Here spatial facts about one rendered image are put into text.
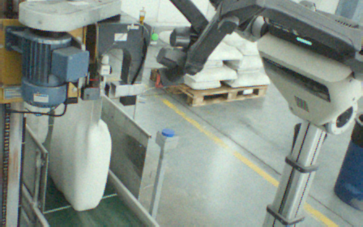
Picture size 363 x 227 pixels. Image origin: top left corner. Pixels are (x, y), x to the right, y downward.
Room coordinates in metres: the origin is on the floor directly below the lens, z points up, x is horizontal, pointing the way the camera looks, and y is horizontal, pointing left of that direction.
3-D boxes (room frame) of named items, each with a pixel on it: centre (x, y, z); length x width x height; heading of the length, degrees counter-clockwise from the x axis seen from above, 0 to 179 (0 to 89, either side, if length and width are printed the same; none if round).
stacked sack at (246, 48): (5.15, -0.50, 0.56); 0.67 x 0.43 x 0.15; 41
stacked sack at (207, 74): (4.57, -0.18, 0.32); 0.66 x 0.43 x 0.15; 133
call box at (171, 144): (1.81, 0.04, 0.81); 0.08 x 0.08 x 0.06; 41
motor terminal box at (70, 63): (1.34, 0.39, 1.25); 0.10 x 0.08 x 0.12; 156
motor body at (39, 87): (1.38, 0.49, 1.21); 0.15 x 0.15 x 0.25
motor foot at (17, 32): (1.43, 0.57, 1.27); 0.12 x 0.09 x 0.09; 131
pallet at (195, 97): (4.92, -0.26, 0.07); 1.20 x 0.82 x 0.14; 133
